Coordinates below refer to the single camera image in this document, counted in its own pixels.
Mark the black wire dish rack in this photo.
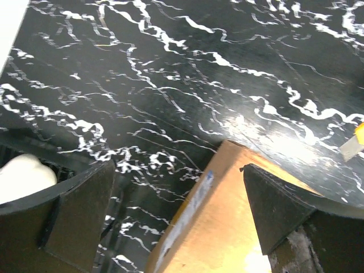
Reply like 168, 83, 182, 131
1, 129, 92, 183

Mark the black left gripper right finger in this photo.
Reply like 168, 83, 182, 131
241, 164, 363, 272

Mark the brown cardboard express box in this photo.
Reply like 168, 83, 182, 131
145, 140, 322, 272

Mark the yellow utility knife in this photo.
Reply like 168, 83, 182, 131
340, 123, 364, 162

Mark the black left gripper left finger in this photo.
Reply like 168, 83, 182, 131
1, 160, 115, 272

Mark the small white cup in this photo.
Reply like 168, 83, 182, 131
1, 154, 57, 204

